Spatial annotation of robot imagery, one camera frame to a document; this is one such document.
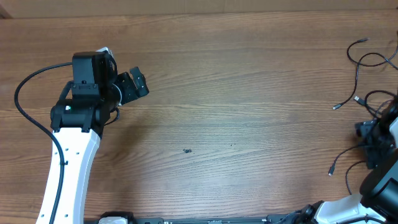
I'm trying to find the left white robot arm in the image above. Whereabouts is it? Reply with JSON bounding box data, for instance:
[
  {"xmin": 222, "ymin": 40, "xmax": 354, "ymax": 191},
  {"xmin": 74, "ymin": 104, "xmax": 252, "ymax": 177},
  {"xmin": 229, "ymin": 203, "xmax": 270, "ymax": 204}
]
[{"xmin": 37, "ymin": 47, "xmax": 149, "ymax": 223}]

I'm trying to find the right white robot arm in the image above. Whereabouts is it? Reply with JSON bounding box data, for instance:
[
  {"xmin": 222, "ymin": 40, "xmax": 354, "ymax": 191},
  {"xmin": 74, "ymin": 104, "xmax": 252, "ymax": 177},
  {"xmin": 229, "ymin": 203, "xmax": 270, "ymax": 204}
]
[{"xmin": 292, "ymin": 97, "xmax": 397, "ymax": 223}]

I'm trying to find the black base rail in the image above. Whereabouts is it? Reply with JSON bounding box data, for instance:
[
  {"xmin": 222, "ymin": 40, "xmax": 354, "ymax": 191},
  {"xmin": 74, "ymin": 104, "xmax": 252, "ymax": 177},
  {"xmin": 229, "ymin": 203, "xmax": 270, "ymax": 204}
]
[{"xmin": 134, "ymin": 211, "xmax": 299, "ymax": 224}]

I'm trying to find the black usb cable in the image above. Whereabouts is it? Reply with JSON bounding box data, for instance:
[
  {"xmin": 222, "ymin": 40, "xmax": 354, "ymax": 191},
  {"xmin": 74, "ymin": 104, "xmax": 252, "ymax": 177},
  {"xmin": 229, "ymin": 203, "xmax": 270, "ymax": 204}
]
[{"xmin": 331, "ymin": 37, "xmax": 398, "ymax": 111}]

